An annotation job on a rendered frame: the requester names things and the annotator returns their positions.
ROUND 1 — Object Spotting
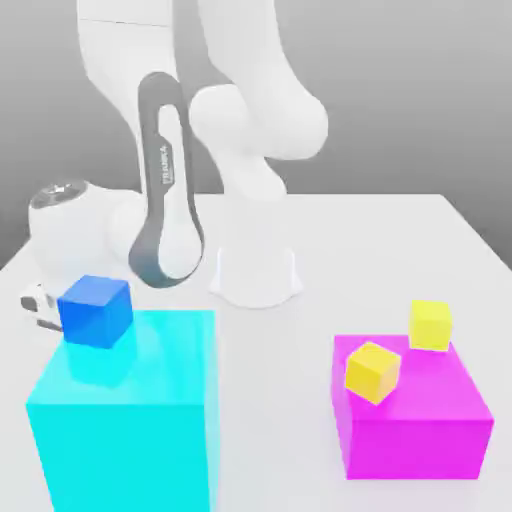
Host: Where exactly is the small yellow cube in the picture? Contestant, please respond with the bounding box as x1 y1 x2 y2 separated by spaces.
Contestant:
344 340 402 406
407 299 454 353

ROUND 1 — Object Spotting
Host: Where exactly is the small blue cube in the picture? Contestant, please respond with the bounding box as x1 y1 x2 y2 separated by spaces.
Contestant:
56 274 134 350

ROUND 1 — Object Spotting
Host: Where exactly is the large cyan box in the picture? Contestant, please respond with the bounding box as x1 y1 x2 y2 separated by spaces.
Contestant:
25 309 222 512

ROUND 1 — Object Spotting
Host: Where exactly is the large magenta box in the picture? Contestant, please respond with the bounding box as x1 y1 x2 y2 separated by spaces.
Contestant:
330 333 496 481

